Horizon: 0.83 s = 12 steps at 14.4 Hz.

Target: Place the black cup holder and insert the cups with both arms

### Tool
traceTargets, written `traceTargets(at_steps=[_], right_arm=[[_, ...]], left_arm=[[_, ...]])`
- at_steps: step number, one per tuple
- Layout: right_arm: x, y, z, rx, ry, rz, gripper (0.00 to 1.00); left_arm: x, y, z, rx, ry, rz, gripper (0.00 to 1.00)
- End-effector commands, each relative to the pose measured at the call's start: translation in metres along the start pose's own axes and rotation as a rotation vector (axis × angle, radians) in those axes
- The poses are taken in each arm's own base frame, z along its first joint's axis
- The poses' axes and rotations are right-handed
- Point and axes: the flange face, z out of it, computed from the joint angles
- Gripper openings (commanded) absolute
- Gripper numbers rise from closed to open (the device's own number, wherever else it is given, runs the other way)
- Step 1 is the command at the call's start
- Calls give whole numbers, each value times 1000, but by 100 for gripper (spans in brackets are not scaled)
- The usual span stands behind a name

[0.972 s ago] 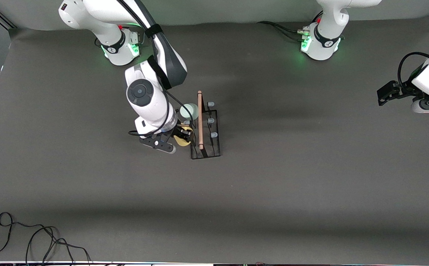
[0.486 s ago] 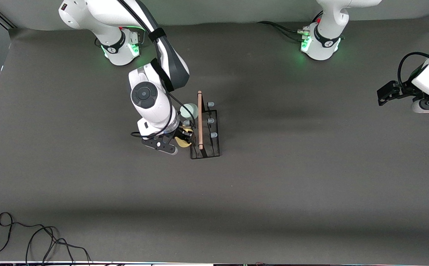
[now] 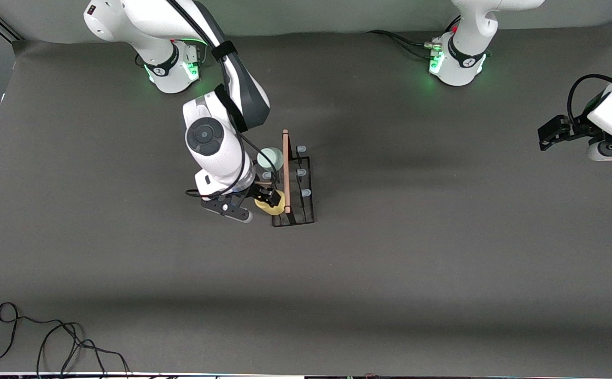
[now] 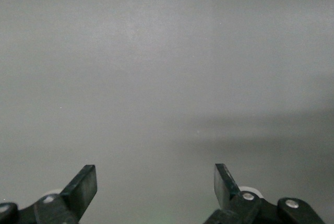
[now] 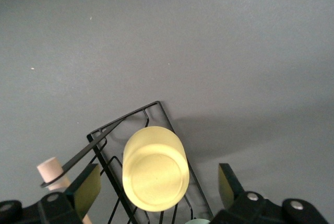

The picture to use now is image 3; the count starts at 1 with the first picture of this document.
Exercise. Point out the pale green plastic cup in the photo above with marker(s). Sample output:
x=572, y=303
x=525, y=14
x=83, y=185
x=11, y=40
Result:
x=270, y=158

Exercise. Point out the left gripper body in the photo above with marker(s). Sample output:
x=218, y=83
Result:
x=574, y=128

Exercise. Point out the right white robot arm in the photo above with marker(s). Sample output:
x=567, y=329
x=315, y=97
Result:
x=216, y=142

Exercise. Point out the yellow plastic cup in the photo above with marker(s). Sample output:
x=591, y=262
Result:
x=272, y=209

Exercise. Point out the dark grey table mat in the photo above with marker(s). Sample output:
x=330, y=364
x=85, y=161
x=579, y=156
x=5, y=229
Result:
x=390, y=237

